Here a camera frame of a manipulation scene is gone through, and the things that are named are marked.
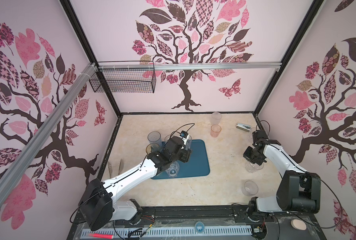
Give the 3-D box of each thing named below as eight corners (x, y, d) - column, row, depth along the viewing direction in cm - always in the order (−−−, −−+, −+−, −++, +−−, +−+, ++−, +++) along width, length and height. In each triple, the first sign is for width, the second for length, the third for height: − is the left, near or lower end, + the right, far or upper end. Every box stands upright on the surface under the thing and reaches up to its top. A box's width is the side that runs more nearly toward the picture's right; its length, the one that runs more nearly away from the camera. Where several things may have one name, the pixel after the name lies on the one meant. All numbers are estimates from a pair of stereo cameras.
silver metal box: (235, 129, 113) (237, 127, 111) (236, 124, 116) (237, 122, 114) (249, 132, 111) (250, 129, 109) (249, 127, 115) (250, 124, 112)
